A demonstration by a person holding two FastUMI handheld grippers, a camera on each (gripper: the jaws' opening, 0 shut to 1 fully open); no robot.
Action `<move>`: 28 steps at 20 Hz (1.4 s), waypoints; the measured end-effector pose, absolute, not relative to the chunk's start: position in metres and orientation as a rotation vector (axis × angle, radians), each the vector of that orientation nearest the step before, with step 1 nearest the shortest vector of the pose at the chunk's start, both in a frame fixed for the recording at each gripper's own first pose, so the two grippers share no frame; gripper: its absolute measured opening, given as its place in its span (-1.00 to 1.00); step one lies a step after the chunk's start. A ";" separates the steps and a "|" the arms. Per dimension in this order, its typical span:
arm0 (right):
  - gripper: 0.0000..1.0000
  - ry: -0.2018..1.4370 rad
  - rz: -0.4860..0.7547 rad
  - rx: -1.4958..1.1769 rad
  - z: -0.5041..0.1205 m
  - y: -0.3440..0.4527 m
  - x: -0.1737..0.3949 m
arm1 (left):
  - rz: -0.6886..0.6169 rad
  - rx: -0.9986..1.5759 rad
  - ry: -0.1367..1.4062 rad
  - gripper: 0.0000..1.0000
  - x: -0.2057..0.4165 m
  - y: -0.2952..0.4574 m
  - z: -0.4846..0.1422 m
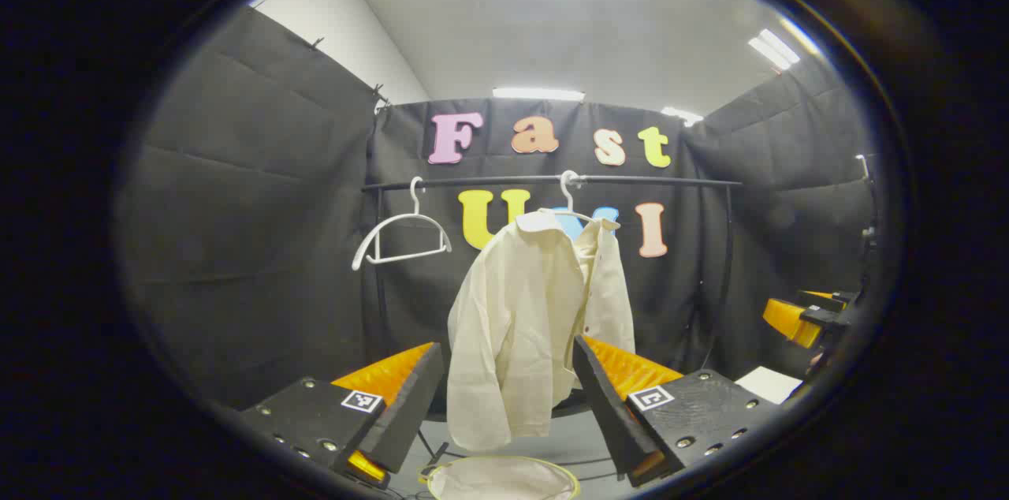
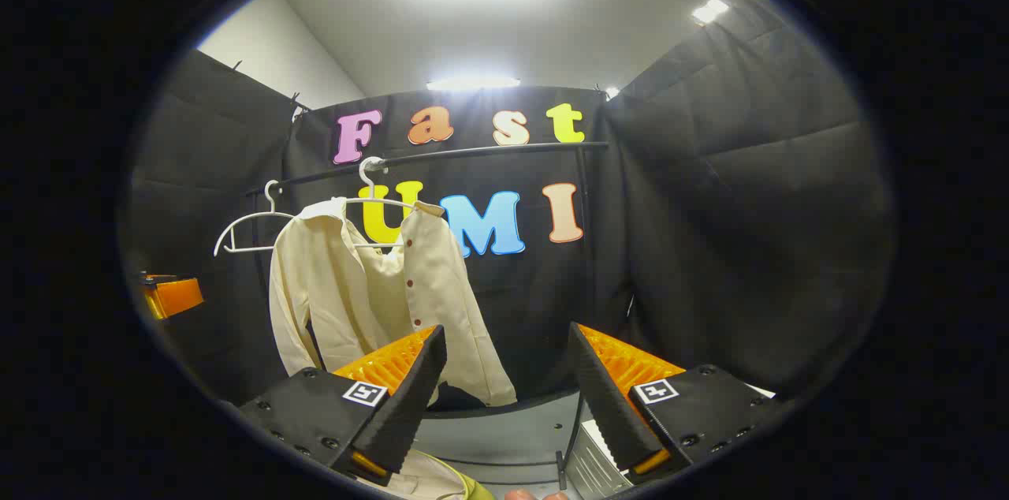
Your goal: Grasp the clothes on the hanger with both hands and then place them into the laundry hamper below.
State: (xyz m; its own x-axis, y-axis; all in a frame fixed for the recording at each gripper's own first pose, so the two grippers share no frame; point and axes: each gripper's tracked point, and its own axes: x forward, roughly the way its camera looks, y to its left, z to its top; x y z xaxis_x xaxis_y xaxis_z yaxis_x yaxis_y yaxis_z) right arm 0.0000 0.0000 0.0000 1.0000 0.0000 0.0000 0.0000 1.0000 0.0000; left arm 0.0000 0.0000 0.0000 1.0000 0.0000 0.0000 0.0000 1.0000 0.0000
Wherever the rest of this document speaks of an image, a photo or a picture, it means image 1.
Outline white mesh laundry hamper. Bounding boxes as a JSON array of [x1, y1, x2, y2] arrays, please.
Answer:
[[418, 454, 582, 500]]

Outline white plastic clothes hanger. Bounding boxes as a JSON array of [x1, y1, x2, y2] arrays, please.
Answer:
[[352, 177, 453, 272], [540, 170, 624, 229]]

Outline black metal clothes rack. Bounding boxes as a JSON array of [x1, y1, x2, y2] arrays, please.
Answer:
[[361, 173, 743, 477]]

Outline white flat board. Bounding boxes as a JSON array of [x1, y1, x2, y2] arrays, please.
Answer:
[[735, 366, 803, 405]]

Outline cream button-up shirt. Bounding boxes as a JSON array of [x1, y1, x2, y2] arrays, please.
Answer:
[[446, 208, 636, 452]]

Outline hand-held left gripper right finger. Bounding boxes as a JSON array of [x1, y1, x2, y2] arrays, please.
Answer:
[[572, 334, 785, 489]]

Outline black backdrop cloth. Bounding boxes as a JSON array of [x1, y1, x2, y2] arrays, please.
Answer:
[[118, 7, 876, 414]]

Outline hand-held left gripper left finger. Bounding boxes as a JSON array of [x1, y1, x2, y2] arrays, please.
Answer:
[[236, 341, 446, 491]]

